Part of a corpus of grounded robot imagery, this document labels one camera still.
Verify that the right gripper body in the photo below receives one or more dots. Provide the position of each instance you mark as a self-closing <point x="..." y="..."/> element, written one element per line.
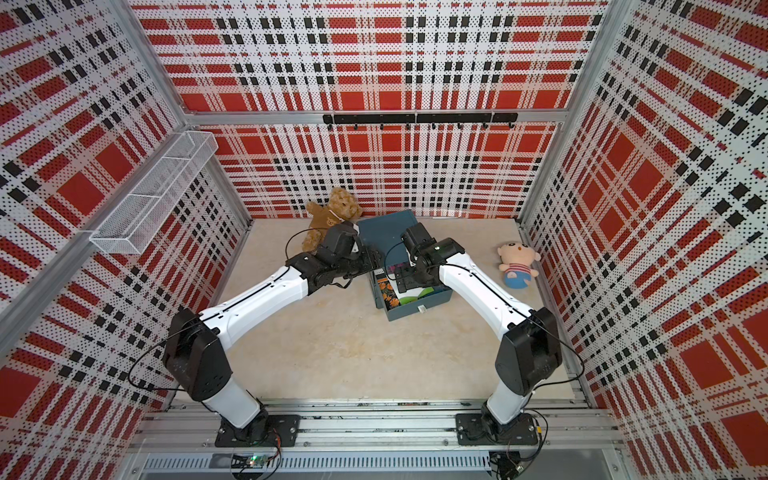
<point x="413" y="277"/>

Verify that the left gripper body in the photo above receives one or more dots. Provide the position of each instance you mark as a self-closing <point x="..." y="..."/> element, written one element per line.
<point x="359" y="263"/>

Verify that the teal top drawer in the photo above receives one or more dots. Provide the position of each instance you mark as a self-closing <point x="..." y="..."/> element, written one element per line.
<point x="402" y="311"/>

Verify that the orange flower seed bag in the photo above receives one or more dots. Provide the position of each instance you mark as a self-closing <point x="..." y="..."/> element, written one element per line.
<point x="387" y="292"/>

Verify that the green white seed bag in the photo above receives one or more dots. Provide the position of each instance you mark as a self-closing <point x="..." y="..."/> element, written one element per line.
<point x="417" y="293"/>

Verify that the teal drawer cabinet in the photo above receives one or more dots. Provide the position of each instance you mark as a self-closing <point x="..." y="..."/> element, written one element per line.
<point x="385" y="234"/>

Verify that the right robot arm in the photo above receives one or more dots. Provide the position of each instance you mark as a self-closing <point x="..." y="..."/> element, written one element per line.
<point x="529" y="345"/>

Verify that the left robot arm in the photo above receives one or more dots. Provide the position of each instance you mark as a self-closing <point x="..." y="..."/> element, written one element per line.
<point x="195" y="351"/>

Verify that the brown teddy bear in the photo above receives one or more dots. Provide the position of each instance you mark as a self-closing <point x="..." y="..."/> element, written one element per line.
<point x="341" y="206"/>

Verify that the pink pig plush doll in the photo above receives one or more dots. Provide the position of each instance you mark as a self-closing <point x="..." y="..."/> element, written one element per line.
<point x="517" y="265"/>

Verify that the green circuit board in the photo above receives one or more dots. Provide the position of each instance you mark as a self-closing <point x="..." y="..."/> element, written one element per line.
<point x="244" y="462"/>

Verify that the black hook rail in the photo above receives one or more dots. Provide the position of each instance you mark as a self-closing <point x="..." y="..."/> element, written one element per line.
<point x="483" y="118"/>

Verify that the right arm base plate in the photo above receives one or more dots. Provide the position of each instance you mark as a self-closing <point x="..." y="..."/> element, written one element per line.
<point x="481" y="429"/>

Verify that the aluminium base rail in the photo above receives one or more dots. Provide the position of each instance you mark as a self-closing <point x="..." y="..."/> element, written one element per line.
<point x="381" y="439"/>

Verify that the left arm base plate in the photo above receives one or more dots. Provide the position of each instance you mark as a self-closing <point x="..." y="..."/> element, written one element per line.
<point x="264" y="430"/>

